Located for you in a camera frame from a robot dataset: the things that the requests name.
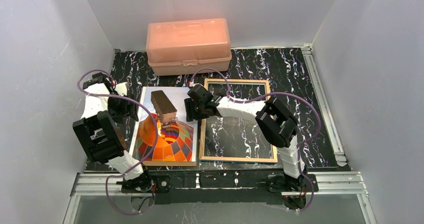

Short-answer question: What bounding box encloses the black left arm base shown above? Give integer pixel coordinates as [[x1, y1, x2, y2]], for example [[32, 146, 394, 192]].
[[116, 174, 171, 212]]

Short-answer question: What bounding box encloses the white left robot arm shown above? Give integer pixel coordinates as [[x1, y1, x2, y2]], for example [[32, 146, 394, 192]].
[[72, 70, 144, 181]]

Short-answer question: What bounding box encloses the aluminium front rail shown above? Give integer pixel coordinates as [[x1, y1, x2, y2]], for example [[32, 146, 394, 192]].
[[64, 169, 376, 223]]

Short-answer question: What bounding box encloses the brown cardboard backing board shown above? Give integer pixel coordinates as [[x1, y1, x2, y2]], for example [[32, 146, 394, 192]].
[[143, 160, 197, 167]]

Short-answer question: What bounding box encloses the blue wooden picture frame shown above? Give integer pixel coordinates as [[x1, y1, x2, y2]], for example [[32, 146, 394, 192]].
[[199, 78, 278, 163]]

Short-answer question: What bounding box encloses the aluminium right side rail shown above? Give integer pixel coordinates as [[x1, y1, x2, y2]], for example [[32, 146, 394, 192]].
[[300, 44, 348, 167]]

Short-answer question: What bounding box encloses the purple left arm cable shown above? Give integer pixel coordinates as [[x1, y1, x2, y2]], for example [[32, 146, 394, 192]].
[[77, 69, 162, 215]]

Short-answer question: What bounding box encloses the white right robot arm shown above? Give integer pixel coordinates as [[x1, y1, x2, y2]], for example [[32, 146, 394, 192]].
[[184, 84, 306, 179]]

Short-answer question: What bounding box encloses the aluminium rail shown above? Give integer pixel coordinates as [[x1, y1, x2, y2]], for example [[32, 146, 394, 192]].
[[64, 169, 376, 223], [300, 44, 348, 167]]

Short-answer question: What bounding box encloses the translucent pink plastic storage box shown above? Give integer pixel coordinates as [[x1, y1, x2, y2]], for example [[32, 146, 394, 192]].
[[146, 18, 232, 76]]

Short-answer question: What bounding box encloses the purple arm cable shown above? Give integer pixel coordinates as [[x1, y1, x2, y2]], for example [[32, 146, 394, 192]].
[[77, 69, 162, 215], [187, 67, 322, 213]]

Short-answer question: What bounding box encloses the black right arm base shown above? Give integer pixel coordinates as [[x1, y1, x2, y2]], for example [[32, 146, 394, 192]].
[[265, 174, 319, 211]]

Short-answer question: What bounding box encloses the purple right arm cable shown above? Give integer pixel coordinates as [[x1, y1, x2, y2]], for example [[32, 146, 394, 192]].
[[187, 67, 322, 213]]

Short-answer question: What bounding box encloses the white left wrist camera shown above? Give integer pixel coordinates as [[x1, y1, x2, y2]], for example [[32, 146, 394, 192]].
[[114, 82, 129, 96]]

